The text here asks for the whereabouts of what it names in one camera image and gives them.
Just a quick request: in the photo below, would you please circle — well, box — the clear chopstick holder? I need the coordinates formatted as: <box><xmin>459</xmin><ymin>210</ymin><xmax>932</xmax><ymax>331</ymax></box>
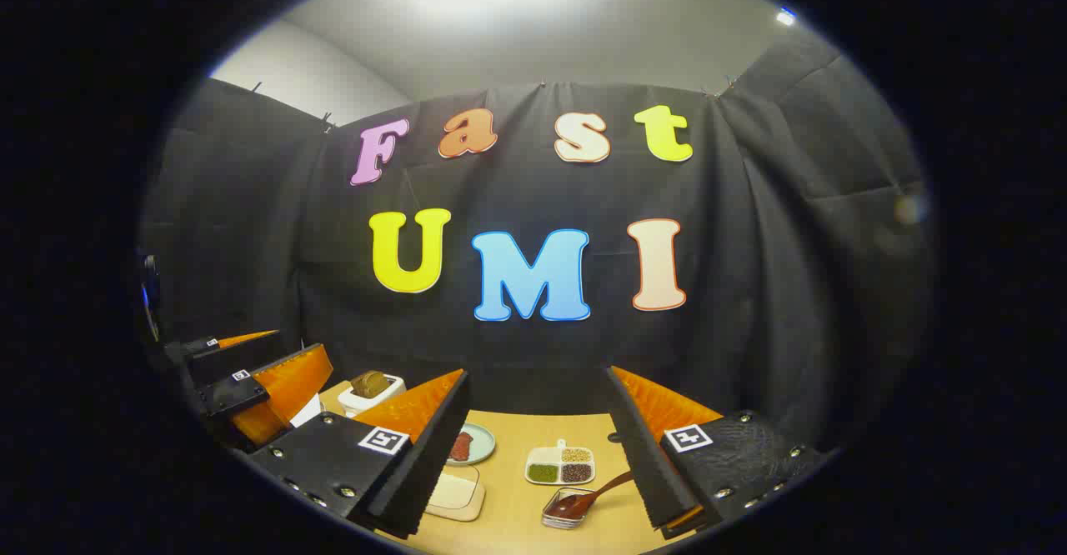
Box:
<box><xmin>541</xmin><ymin>488</ymin><xmax>598</xmax><ymax>532</ymax></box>

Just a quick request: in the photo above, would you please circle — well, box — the black backdrop cloth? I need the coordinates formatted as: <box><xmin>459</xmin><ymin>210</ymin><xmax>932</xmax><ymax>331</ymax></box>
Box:
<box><xmin>138</xmin><ymin>34</ymin><xmax>934</xmax><ymax>456</ymax></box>

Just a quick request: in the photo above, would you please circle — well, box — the brown wooden spoon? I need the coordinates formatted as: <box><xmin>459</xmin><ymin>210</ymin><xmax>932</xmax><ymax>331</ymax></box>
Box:
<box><xmin>546</xmin><ymin>471</ymin><xmax>637</xmax><ymax>524</ymax></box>

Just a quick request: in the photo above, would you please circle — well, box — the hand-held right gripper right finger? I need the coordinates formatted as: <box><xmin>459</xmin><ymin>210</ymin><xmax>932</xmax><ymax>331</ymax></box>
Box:
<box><xmin>604</xmin><ymin>365</ymin><xmax>837</xmax><ymax>539</ymax></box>

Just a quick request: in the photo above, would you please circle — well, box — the white toaster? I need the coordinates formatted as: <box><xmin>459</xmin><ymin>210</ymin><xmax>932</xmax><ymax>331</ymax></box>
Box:
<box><xmin>338</xmin><ymin>370</ymin><xmax>408</xmax><ymax>418</ymax></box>

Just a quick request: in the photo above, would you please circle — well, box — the white compartment dish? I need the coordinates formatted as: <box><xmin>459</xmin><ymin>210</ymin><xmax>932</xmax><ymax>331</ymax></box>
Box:
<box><xmin>524</xmin><ymin>440</ymin><xmax>597</xmax><ymax>488</ymax></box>

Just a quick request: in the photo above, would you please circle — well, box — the pale green plate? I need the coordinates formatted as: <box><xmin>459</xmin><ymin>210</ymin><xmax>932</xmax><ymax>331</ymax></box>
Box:
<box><xmin>446</xmin><ymin>423</ymin><xmax>497</xmax><ymax>467</ymax></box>

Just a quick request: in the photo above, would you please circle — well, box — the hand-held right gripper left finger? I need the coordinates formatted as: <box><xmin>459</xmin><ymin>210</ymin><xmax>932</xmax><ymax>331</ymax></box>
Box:
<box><xmin>242</xmin><ymin>369</ymin><xmax>472</xmax><ymax>539</ymax></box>

